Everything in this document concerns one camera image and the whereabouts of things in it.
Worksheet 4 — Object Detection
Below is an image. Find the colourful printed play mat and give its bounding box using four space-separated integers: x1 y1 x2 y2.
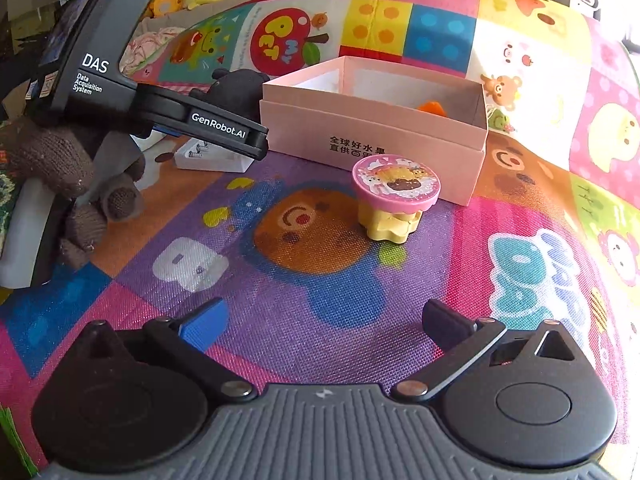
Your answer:
0 0 640 480

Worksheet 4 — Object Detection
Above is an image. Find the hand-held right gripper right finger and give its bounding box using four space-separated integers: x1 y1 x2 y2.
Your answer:
390 299 591 402

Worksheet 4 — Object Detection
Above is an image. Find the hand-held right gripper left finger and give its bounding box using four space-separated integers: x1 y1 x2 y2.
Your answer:
75 297 256 401

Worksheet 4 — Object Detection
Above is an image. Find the white plastic case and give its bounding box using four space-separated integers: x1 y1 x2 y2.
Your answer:
174 139 253 175

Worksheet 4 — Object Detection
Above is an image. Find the person's left hand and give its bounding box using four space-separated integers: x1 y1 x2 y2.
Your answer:
7 120 147 271

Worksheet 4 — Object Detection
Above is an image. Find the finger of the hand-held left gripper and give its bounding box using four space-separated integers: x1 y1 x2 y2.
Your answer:
132 84 270 162

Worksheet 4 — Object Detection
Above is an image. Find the black plush toy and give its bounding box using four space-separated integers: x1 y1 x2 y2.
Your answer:
189 67 271 113

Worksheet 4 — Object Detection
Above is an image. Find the pink white cloth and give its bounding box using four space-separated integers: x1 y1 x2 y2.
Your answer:
122 27 186 75

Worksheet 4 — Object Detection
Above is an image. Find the yellow toy with pink lid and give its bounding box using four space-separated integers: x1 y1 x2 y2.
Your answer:
351 155 442 245

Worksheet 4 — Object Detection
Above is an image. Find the pink cardboard box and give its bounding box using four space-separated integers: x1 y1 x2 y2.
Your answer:
259 56 489 207

